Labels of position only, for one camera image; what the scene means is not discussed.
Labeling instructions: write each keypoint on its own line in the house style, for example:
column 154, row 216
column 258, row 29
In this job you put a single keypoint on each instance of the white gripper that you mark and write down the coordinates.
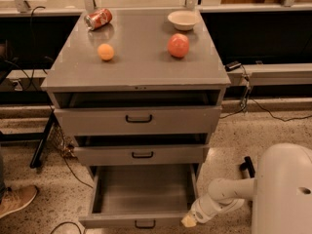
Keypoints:
column 198, row 211

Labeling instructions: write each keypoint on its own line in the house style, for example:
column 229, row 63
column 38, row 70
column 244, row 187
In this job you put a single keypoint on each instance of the grey bottom drawer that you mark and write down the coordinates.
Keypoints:
column 142, row 197

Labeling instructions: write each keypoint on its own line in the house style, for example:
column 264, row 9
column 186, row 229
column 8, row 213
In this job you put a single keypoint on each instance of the grey drawer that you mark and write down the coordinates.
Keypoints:
column 141, row 113
column 142, row 149
column 142, row 197

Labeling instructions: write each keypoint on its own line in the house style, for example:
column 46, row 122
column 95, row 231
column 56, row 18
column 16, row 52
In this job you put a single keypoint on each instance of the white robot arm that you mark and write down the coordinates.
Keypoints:
column 281, row 192

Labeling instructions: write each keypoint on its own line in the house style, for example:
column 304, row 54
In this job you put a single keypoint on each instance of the grey middle drawer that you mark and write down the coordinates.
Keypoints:
column 142, row 149

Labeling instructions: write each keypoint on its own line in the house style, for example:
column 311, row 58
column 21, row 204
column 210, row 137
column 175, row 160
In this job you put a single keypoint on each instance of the grey top drawer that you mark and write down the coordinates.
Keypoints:
column 141, row 113

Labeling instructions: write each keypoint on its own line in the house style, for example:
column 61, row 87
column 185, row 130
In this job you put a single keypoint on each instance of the grey drawer cabinet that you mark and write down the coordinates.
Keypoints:
column 141, row 62

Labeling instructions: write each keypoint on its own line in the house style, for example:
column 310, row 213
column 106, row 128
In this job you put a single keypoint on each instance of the black metal stand leg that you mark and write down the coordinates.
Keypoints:
column 248, row 166

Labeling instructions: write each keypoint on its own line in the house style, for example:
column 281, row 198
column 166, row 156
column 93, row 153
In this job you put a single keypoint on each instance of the black power adapter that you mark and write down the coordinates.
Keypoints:
column 232, row 66

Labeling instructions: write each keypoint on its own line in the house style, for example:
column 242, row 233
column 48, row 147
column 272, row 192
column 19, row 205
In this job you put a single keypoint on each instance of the black table leg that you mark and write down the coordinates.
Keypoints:
column 35, row 162

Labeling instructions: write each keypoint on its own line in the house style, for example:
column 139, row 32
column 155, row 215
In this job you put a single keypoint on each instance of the tan sneaker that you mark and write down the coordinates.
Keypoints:
column 16, row 200

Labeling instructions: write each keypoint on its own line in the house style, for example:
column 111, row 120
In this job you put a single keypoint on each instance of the red apple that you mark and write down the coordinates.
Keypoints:
column 178, row 45

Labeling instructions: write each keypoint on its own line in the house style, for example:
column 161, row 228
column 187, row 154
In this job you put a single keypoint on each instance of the orange fruit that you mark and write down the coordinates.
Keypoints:
column 105, row 52

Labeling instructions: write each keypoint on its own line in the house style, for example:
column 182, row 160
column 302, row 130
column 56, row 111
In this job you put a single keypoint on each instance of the white bowl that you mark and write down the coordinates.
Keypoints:
column 183, row 20

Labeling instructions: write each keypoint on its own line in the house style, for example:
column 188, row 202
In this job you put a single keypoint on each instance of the red soda can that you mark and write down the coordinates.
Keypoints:
column 98, row 19

